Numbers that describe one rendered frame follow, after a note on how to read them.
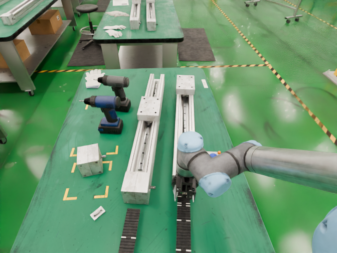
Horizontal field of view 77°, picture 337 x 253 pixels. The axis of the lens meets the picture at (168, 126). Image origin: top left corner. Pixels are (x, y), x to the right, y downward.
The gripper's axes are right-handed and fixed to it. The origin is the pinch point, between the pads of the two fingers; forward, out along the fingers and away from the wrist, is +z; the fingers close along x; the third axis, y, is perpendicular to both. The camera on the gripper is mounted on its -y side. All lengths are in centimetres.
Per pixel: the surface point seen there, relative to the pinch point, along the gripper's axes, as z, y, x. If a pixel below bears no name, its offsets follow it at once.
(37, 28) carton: 47, -312, -243
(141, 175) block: -7.4, -2.4, -17.4
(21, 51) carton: 45, -221, -217
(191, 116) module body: -6.6, -41.7, 3.6
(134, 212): -1.4, 9.7, -18.5
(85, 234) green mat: 2.1, 17.6, -35.5
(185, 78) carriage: -11, -74, 0
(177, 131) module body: -6.5, -29.8, -3.8
